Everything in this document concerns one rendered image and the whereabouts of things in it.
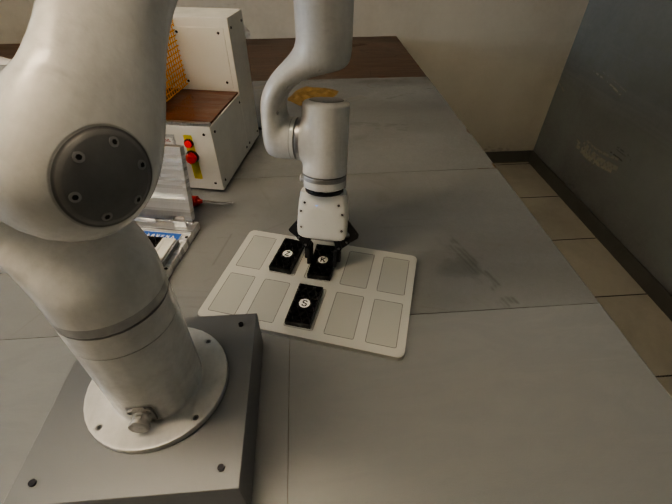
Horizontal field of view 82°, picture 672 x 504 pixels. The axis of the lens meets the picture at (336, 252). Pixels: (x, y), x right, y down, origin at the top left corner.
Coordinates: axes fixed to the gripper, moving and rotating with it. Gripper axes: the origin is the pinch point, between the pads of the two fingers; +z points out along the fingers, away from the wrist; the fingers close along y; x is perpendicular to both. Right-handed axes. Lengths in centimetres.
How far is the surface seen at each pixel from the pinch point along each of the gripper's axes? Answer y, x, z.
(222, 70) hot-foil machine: -37, 41, -31
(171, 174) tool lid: -36.4, 6.5, -12.5
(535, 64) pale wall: 96, 229, -26
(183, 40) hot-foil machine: -47, 39, -38
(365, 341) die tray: 11.5, -17.6, 6.3
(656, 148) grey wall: 140, 145, 4
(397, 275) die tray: 16.3, -0.3, 2.7
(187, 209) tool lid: -33.2, 5.3, -4.8
